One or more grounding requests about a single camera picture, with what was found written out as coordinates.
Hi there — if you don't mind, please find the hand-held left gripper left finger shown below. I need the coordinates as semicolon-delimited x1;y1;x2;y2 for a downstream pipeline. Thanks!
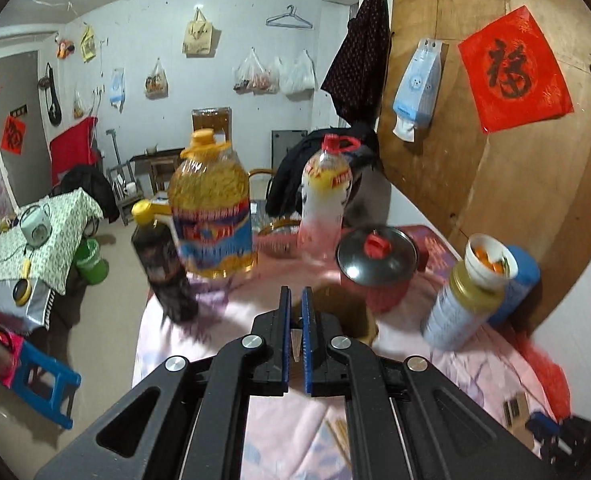
35;286;292;480

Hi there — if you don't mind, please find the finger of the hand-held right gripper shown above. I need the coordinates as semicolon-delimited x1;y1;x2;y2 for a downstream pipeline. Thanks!
525;411;559;436

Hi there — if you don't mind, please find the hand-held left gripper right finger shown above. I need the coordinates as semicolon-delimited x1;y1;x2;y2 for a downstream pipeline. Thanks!
301;286;559;480

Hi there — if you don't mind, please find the wooden chopstick holder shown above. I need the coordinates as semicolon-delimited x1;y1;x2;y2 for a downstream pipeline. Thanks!
291;284;380;348

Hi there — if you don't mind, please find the pile of wooden chopsticks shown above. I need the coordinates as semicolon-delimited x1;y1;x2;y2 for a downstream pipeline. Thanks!
325;417;353;466

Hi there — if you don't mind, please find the small tan box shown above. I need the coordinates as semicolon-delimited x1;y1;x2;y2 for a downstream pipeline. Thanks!
503;391;531;428

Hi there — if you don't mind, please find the pink floral tablecloth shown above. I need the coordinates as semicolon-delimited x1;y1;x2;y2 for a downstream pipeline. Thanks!
132;255;571;480

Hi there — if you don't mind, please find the red electric pot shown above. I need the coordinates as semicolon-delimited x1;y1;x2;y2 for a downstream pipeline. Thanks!
336;226;429;313

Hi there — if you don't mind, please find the blue canister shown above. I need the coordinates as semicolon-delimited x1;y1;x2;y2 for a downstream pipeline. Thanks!
485;246;541;326

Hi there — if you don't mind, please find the gold-lid milk powder tin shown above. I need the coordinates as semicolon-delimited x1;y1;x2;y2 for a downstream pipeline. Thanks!
421;260;503;352

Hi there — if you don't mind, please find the dark soy sauce bottle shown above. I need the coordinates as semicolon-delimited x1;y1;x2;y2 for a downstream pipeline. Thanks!
131;199;199;323

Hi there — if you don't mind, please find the white bowl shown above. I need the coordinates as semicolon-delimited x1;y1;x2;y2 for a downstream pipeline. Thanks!
464;233;519;291

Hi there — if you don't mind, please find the white bottle with red cap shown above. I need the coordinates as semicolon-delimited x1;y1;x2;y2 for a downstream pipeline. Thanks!
298;134;363;263

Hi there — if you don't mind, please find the large cooking oil bottle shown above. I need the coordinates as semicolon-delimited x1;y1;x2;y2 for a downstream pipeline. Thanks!
168;129;258;281

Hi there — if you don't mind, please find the wooden chair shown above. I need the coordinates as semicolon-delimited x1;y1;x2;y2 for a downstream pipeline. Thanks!
248;166;301;231

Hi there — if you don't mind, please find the black jacket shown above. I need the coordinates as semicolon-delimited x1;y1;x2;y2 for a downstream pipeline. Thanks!
265;127;381;216
50;164;121;225

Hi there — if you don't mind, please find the grey metal panel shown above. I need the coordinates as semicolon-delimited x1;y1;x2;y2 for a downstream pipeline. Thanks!
271;130;309;171

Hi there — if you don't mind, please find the green bucket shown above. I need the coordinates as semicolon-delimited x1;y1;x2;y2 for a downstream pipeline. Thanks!
72;237;110;286

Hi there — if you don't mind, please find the blue plastic stool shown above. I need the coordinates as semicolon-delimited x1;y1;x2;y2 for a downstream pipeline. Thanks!
2;342;82;430

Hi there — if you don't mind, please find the grey metal rack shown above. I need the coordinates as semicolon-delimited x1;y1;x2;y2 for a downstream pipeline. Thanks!
106;160;146;211

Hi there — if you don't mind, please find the dark wooden side table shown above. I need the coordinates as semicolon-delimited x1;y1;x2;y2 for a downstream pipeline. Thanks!
129;149;186;196

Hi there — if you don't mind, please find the small wooden cabinet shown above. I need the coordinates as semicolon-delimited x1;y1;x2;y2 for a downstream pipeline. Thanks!
191;107;232;146

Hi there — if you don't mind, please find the green floral cloth table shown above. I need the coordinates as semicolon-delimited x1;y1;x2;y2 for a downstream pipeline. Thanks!
0;187;105;297

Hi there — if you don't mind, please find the silver table cover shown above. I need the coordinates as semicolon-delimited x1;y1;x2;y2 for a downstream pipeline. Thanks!
0;280;56;331

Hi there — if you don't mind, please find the small yellow pan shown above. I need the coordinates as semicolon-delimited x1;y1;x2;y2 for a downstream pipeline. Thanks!
12;257;33;307

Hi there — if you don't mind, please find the pink plastic tray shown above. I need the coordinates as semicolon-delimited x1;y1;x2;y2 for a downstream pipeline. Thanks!
0;330;26;388

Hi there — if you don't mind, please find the grey cane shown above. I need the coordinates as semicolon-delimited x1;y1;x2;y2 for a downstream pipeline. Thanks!
106;129;123;171

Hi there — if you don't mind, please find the pale green rice cooker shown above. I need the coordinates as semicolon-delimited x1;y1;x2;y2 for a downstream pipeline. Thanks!
19;205;52;247

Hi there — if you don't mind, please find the white plastic bag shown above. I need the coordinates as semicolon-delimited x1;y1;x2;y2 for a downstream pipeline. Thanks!
274;49;316;96

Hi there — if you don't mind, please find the clear bag with red contents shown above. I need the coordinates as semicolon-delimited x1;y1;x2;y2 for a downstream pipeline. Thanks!
232;47;281;96

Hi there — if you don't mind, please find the blue white tissue packet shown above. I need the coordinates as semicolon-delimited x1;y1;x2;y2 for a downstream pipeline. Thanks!
393;37;449;143

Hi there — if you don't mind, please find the dark patterned hanging garment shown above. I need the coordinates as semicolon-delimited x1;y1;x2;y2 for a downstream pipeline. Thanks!
320;0;391;131

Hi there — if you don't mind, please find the clear snack bag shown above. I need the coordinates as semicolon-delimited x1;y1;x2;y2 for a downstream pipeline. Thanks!
144;57;169;98

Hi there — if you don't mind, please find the pale blue packet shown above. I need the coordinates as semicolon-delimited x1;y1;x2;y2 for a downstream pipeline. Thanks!
109;67;126;113

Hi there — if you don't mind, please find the tan tote bag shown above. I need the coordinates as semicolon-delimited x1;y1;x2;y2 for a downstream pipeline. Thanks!
182;6;215;56

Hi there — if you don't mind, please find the black hanging bag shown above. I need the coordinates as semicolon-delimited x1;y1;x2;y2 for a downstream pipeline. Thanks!
38;62;63;126

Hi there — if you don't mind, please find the small red diamond paper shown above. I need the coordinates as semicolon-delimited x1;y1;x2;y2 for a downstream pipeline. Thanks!
0;115;27;156

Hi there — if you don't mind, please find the large red paper decoration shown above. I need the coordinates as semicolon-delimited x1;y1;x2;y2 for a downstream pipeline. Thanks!
458;5;575;135

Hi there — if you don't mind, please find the grey door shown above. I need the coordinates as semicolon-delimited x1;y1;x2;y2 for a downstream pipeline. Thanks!
0;50;58;211

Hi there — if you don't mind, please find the wire clothes hanger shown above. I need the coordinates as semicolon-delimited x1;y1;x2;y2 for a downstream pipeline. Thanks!
266;4;313;31

